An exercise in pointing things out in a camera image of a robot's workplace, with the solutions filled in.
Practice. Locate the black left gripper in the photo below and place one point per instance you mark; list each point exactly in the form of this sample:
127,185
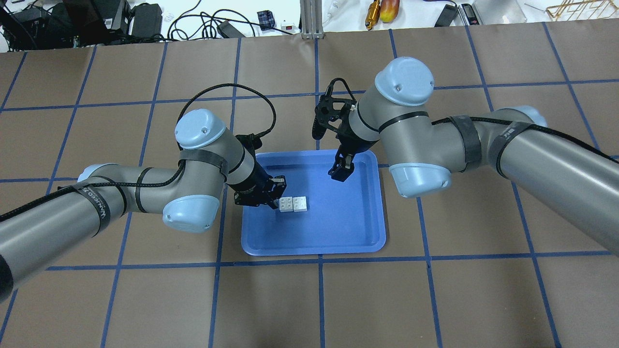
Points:
255,183

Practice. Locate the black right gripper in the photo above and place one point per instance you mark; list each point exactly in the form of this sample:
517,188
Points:
349,143

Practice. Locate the white block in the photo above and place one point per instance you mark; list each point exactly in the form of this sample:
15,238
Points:
286,204
300,204

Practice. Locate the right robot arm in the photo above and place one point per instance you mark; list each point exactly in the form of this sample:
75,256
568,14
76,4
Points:
572,178

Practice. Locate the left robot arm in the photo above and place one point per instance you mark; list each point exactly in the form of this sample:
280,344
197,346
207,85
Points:
39,233

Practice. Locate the blue plastic tray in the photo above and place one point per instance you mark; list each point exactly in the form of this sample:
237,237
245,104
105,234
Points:
341,217

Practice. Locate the red yellow mango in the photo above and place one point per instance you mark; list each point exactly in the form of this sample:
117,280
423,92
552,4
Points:
389,10

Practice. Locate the blue small box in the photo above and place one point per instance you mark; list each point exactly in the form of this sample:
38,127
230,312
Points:
266,20

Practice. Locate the black phone device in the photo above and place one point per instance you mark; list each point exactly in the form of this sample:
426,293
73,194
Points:
447,16

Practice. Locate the black power adapter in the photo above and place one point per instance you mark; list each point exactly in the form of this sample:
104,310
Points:
146,20

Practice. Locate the aluminium frame post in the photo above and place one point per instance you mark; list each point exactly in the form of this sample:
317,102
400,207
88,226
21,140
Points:
311,20

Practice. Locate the gold wire rack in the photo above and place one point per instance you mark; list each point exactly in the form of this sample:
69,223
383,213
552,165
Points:
573,10

